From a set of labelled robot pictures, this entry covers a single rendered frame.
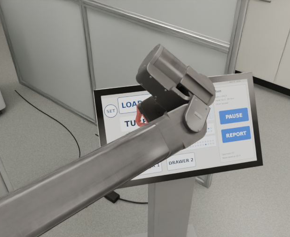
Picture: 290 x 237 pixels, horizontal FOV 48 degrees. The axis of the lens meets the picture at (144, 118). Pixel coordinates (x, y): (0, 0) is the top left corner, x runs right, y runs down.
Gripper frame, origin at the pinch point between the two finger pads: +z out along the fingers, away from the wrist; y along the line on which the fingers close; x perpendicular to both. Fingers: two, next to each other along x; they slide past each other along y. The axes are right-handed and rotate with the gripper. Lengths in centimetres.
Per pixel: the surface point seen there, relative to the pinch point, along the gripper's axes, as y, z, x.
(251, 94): -48, 13, 13
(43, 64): -66, 199, -72
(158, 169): -13.3, 29.3, 17.2
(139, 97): -18.6, 26.0, -5.0
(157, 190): -20, 49, 28
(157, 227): -20, 68, 46
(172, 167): -17.0, 27.7, 19.2
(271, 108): -195, 126, 58
